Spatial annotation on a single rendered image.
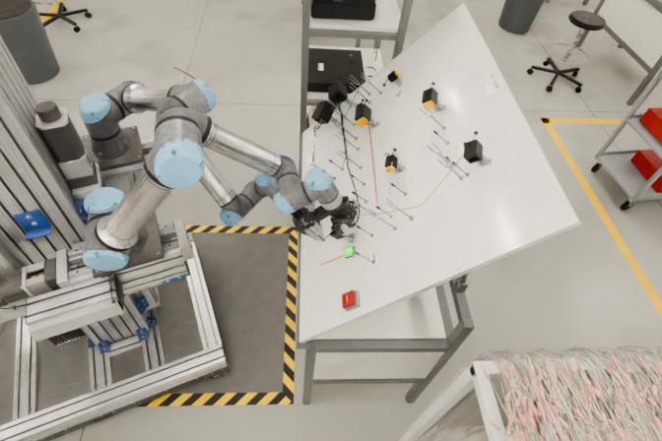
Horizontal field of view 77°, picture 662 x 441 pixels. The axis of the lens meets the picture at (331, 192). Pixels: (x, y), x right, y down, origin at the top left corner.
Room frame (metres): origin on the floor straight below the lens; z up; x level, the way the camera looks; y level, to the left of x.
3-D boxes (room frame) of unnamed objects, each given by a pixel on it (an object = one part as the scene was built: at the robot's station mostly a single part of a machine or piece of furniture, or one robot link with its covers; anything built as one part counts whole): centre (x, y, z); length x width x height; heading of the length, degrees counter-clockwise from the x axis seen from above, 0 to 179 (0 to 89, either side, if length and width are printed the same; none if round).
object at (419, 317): (1.22, -0.21, 0.60); 1.17 x 0.58 x 0.40; 7
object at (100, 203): (0.76, 0.69, 1.33); 0.13 x 0.12 x 0.14; 20
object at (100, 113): (1.21, 0.92, 1.33); 0.13 x 0.12 x 0.14; 154
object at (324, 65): (2.06, 0.06, 1.09); 0.35 x 0.33 x 0.07; 7
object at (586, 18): (4.09, -2.24, 0.34); 0.58 x 0.55 x 0.69; 169
